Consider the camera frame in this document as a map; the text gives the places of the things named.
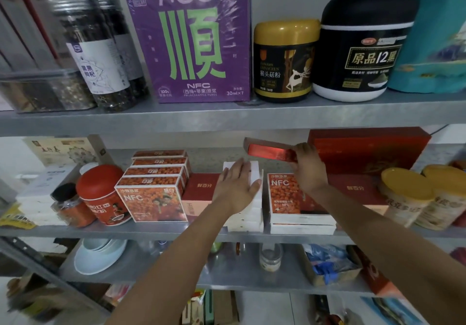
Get flat red box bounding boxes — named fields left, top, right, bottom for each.
left=326, top=173, right=389, bottom=216
left=181, top=173, right=223, bottom=223

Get clear jar with dark contents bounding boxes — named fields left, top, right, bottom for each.
left=98, top=0, right=150, bottom=100

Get upright stack of white boxes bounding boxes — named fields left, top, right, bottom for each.
left=222, top=160, right=264, bottom=233

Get black and white large jar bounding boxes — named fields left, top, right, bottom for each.
left=312, top=0, right=420, bottom=103

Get stack of white bowls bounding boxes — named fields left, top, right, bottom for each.
left=74, top=238, right=128, bottom=276

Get brown cardboard packages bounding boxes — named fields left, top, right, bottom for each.
left=181, top=289, right=240, bottom=325

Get person's left hand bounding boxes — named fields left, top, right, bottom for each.
left=212, top=158, right=262, bottom=215

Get person's right forearm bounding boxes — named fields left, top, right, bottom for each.
left=308, top=184, right=466, bottom=325

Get orange berry juice box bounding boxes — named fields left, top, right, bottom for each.
left=114, top=175, right=188, bottom=223
left=132, top=149, right=188, bottom=160
left=130, top=157, right=192, bottom=176
left=123, top=166, right=188, bottom=186

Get small jar with black lid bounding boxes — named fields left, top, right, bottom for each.
left=50, top=183, right=97, bottom=228

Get purple box with green print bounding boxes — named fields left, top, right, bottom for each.
left=122, top=0, right=253, bottom=104

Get clear jar with white label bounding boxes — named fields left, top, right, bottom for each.
left=50, top=0, right=138, bottom=113

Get person's right hand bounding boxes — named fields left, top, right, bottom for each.
left=290, top=143, right=329, bottom=195

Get red cardboard carton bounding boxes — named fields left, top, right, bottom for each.
left=350, top=246, right=404, bottom=299

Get teal paper bag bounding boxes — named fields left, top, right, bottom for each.
left=387, top=0, right=466, bottom=94

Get grey and red tall boxes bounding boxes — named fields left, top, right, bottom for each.
left=0, top=0, right=66, bottom=72

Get large red gift box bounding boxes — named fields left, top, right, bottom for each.
left=307, top=127, right=432, bottom=177

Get orange and white juice box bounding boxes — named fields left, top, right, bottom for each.
left=267, top=173, right=336, bottom=235

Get slim shiny red box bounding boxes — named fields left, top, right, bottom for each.
left=243, top=137, right=299, bottom=163

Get yellow snack packet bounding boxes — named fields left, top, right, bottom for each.
left=0, top=204, right=37, bottom=230

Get cardboard box with blue packets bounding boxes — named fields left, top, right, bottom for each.
left=300, top=244, right=363, bottom=287

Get blue printed book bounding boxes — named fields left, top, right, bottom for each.
left=360, top=296, right=427, bottom=325

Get red round tin can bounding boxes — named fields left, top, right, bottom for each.
left=75, top=164, right=132, bottom=226

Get clear plastic food container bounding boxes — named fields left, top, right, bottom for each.
left=0, top=68, right=97, bottom=114

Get person's left forearm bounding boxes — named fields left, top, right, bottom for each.
left=105, top=201, right=241, bottom=325

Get beige illustrated flat box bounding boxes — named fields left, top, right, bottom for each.
left=23, top=137, right=100, bottom=167

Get grey metal shelf unit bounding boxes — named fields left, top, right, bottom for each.
left=0, top=90, right=466, bottom=314

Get small clear glass jar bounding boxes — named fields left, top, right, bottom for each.
left=259, top=243, right=284, bottom=273

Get black jar with gold lid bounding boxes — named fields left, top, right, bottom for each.
left=253, top=19, right=321, bottom=103

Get canister with yellow lid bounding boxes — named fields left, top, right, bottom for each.
left=378, top=168, right=436, bottom=228
left=414, top=164, right=466, bottom=231

